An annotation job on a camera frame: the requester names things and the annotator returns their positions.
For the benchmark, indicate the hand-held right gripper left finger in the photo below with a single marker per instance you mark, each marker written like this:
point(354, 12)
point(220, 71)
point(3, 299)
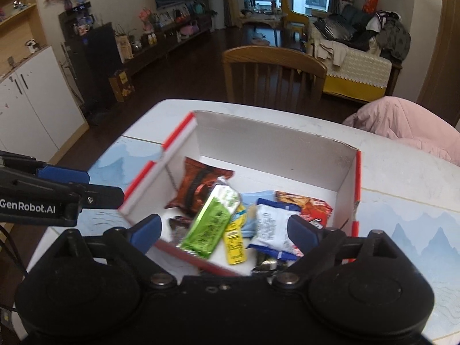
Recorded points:
point(147, 230)

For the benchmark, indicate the yellow snack packet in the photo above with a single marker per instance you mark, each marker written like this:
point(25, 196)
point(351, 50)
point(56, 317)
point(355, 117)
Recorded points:
point(235, 244)

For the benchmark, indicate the wooden chair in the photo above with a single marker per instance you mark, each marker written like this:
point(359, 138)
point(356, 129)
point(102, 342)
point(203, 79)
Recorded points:
point(273, 55)

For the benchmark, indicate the dark brown snack packet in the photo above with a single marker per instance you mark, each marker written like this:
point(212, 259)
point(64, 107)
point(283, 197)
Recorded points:
point(178, 224)

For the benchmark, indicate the grey jacket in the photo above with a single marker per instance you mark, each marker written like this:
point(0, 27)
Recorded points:
point(393, 37)

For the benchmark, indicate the black cabinet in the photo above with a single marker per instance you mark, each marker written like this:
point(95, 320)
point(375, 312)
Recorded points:
point(97, 61)

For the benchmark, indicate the white cabinet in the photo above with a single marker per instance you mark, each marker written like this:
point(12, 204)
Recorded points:
point(32, 107)

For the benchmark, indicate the coffee table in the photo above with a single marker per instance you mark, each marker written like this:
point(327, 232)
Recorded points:
point(262, 25)

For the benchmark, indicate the yellow giraffe chair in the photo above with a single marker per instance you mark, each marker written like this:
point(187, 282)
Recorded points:
point(296, 18)

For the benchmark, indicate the pink padded jacket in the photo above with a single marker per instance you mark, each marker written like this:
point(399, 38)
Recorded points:
point(402, 118)

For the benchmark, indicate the beige garment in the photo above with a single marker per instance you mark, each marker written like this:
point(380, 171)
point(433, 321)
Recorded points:
point(330, 52)

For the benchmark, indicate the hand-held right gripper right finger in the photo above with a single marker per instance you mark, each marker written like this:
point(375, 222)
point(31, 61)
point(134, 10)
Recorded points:
point(302, 231)

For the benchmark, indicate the wooden wall shelf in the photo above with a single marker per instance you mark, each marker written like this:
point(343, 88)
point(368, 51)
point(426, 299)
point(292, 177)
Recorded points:
point(18, 25)

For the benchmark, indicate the orange-red snack packet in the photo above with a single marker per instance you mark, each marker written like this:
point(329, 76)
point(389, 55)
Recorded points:
point(309, 206)

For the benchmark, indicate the light blue snack packet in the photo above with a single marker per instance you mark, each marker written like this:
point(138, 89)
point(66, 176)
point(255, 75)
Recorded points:
point(249, 205)

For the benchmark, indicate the pink handbag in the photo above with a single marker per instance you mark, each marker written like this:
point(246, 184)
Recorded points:
point(189, 28)

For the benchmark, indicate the red bag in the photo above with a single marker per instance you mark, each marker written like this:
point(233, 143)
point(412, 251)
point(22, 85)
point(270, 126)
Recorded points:
point(371, 3)

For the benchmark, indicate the small white device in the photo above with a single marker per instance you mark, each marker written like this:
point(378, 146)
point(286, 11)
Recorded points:
point(32, 46)

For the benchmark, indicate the red-brown foil snack packet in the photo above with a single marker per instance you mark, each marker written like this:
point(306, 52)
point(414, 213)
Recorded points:
point(194, 183)

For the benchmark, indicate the dark clothes pile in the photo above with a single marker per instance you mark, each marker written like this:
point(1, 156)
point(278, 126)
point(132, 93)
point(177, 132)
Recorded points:
point(341, 25)

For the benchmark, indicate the pink flower decoration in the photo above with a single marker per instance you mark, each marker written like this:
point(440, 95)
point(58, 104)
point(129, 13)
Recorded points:
point(145, 18)

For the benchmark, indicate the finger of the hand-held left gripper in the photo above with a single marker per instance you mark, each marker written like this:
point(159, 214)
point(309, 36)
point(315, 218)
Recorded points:
point(104, 196)
point(64, 175)

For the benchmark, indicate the folded metal rack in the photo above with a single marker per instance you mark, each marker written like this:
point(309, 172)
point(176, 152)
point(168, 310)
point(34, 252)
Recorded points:
point(72, 75)

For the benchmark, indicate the wooden door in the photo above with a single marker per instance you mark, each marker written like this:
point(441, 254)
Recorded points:
point(442, 54)

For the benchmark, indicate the green snack packet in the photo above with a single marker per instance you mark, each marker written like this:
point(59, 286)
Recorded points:
point(208, 222)

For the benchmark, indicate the dark wooden media console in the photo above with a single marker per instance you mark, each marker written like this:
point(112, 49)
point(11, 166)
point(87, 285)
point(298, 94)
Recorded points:
point(161, 48)

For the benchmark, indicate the brown printed carton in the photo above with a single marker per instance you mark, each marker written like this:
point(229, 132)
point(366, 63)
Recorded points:
point(122, 86)

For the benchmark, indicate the white cardboard box red edges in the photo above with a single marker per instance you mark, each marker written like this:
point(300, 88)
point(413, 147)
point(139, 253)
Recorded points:
point(273, 143)

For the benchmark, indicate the sofa with white yellow cover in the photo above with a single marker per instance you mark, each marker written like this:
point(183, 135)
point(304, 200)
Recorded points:
point(359, 68)

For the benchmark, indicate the blue and white snack packet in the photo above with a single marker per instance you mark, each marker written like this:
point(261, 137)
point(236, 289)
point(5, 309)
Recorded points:
point(269, 226)

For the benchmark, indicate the paper gift bag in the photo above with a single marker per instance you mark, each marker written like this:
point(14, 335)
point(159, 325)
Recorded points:
point(124, 48)

